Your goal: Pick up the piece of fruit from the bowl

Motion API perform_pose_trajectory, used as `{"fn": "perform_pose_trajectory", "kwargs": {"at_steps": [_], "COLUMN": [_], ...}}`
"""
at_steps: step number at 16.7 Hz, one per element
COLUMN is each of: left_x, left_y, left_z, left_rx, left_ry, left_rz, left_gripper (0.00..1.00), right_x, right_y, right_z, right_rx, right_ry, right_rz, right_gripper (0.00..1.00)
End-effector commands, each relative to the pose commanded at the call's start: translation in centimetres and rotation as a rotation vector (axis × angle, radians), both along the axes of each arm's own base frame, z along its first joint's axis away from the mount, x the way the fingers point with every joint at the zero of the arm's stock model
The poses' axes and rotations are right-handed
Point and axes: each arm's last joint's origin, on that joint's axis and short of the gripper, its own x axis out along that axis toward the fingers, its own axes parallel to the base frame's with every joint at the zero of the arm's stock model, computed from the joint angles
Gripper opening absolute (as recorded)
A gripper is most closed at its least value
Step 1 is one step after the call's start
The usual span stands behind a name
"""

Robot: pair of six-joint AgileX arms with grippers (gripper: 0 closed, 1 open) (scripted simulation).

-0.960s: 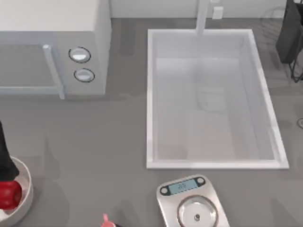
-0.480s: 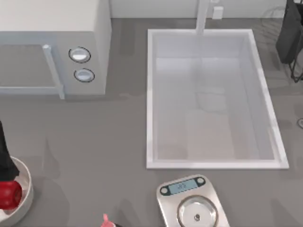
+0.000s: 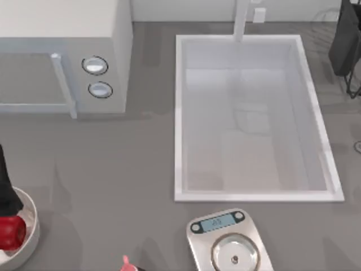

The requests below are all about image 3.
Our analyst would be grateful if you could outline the white sink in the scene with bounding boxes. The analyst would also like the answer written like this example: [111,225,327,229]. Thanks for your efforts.
[174,34,345,203]

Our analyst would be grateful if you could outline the pale microwave oven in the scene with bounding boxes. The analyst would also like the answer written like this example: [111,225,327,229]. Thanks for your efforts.
[0,0,134,119]

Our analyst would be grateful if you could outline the round microwave knob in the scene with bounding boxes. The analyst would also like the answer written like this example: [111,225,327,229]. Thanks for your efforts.
[87,81,113,99]
[81,55,109,76]

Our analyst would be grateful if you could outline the silver kitchen scale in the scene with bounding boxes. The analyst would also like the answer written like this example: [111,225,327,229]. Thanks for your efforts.
[186,208,275,271]

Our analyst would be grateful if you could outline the tall white tap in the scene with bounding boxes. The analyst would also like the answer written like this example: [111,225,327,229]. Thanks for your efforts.
[232,0,250,43]

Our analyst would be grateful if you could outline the pink object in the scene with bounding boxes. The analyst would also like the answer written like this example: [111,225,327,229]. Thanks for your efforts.
[122,255,137,271]

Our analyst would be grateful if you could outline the microwave oven door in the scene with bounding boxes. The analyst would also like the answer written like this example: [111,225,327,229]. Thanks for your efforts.
[0,52,77,119]

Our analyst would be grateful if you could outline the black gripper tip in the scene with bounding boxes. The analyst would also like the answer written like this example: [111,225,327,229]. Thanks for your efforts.
[0,144,25,218]

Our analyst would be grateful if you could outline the grey round bowl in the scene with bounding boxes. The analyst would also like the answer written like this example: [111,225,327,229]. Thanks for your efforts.
[0,186,40,271]

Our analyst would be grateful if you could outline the black stand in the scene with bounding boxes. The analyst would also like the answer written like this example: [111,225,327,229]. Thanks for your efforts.
[328,0,361,99]

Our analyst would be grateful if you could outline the red apple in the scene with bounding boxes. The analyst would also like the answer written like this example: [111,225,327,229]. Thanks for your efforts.
[0,216,27,251]

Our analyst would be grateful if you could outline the microwave door handle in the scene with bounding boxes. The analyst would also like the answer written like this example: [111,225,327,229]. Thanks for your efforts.
[50,52,78,119]

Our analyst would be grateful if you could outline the white wall socket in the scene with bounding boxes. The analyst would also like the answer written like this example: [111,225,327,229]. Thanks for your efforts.
[253,7,266,23]

